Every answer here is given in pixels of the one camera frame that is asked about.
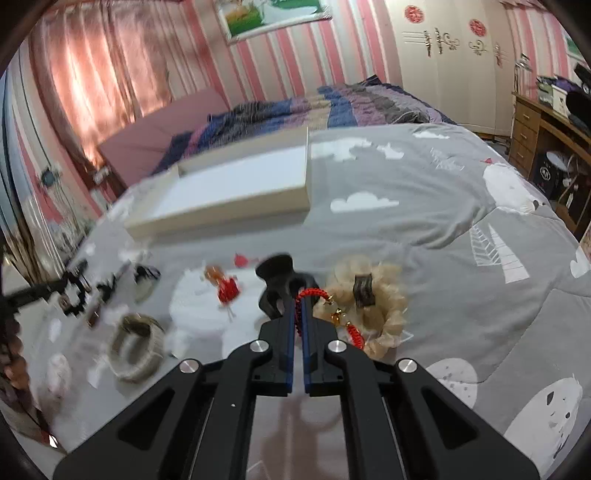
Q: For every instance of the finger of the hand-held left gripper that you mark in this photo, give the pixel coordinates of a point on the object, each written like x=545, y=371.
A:
x=32, y=295

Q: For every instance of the pink curtain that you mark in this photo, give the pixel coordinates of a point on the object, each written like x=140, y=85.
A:
x=115, y=60

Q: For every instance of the pink mattress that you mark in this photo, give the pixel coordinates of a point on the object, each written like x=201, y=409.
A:
x=147, y=134

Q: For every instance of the wooden desk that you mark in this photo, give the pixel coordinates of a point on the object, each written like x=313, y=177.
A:
x=526, y=125

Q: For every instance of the floral cloth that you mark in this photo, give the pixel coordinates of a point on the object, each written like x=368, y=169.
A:
x=585, y=244

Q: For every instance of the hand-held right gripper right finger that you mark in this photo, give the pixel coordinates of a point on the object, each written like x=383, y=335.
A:
x=306, y=364

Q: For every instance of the white wardrobe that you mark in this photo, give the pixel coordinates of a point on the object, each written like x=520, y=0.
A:
x=443, y=83

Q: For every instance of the dark box with white label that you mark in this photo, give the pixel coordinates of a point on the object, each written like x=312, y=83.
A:
x=547, y=171

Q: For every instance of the white shallow box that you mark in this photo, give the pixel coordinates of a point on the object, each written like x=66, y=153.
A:
x=231, y=184

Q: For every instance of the framed green landscape picture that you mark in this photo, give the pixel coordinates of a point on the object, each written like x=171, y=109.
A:
x=258, y=19

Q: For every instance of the white storage box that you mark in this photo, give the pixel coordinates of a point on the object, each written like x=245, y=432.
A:
x=559, y=99

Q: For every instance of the person's left hand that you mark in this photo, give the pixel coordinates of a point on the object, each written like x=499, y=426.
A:
x=14, y=369

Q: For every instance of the gold wristwatch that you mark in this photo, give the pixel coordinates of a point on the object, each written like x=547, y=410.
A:
x=134, y=374

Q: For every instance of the black hair claw clip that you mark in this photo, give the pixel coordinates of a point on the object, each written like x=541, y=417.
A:
x=274, y=268

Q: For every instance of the wall poster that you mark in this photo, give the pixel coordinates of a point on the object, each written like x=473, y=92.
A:
x=574, y=47

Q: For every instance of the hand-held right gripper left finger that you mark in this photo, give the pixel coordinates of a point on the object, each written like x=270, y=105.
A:
x=289, y=360

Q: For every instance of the striped purple quilt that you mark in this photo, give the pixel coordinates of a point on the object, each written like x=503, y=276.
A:
x=360, y=104

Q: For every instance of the red beaded charm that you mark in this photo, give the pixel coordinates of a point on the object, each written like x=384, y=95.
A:
x=227, y=289

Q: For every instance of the grey printed blanket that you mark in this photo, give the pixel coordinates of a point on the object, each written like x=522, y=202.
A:
x=415, y=230

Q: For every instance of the black bag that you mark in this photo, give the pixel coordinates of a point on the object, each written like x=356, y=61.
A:
x=579, y=101

